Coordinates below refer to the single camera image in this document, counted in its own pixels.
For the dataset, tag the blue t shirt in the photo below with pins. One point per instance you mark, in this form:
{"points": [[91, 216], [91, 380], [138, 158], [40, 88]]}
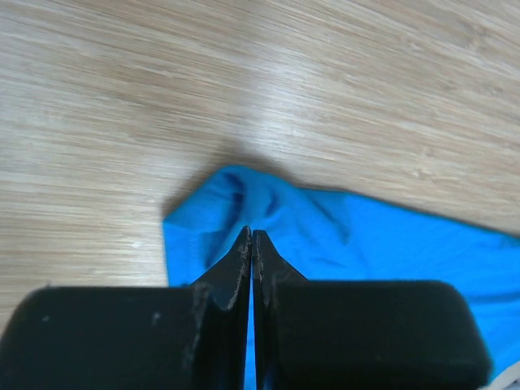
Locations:
{"points": [[331, 235]]}

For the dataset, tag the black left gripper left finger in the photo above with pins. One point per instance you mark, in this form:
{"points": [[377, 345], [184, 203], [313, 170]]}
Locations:
{"points": [[188, 337]]}

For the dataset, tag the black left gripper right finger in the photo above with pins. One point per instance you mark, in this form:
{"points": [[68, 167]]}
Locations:
{"points": [[383, 334]]}

